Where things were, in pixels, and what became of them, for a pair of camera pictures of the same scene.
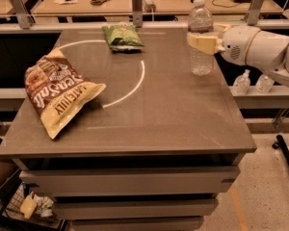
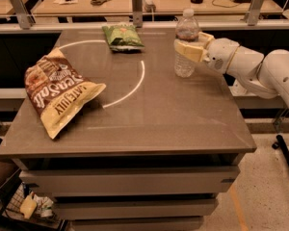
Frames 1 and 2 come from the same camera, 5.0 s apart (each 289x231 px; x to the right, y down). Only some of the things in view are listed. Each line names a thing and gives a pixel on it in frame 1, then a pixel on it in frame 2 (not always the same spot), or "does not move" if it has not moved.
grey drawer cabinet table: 153,152 does not move
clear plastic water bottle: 200,21 to 187,30
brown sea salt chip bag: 59,92 does not move
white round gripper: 237,45 to 222,55
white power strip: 147,4 does not move
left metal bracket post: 25,18 does not move
